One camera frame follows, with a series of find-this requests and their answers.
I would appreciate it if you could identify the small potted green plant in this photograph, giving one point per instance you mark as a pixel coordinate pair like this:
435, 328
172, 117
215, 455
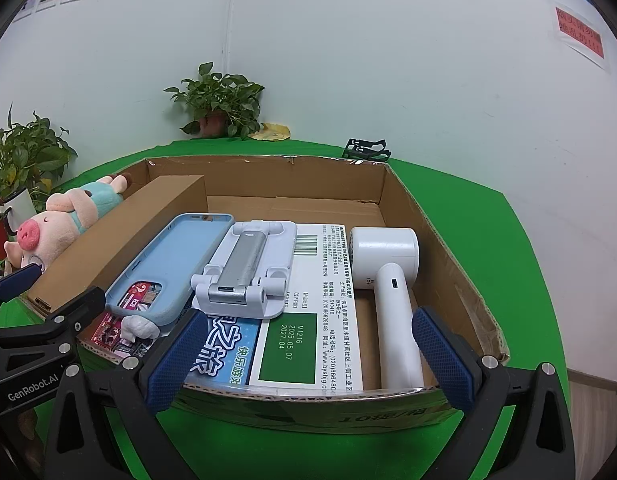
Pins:
218, 92

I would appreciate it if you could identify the colourful cartoon game box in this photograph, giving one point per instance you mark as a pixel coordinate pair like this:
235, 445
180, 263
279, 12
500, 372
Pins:
233, 345

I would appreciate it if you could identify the yellow dry leaf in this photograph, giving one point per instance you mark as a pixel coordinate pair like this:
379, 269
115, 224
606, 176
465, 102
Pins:
271, 131

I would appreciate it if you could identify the red wall notice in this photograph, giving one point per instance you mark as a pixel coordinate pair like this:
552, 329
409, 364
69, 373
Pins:
578, 32

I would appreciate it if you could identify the green table cloth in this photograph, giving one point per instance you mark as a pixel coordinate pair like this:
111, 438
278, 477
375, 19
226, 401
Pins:
488, 240

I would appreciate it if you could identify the light blue phone case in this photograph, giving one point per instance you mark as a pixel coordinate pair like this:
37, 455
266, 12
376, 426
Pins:
178, 250

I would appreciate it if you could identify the white handheld hair dryer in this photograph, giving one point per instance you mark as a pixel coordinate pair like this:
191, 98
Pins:
393, 310

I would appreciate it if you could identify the long brown cardboard box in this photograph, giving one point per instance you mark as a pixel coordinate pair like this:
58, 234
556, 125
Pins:
138, 220

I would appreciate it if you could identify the pink pig plush toy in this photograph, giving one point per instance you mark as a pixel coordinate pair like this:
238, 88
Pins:
63, 220

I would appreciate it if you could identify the white and green box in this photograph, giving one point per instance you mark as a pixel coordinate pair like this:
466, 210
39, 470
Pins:
318, 310

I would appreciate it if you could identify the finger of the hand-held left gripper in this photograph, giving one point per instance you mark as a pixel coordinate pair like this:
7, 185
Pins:
18, 280
83, 305

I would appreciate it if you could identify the small white fuzzy charm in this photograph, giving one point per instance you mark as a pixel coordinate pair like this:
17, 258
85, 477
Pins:
141, 327

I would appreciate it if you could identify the large cardboard box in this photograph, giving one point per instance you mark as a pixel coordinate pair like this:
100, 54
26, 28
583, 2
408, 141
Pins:
438, 260

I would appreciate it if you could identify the white folding phone stand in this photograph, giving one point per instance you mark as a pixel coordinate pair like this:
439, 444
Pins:
243, 260

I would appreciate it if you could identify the black plastic clip frame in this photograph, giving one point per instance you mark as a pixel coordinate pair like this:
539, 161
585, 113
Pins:
366, 150

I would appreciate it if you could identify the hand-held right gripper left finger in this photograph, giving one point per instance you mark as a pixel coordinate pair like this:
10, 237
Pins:
181, 360

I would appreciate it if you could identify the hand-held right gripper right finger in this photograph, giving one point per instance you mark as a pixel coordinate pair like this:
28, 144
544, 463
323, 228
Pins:
443, 360

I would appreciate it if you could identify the large potted green plant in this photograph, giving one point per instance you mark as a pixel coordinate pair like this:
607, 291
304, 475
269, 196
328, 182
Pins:
23, 155

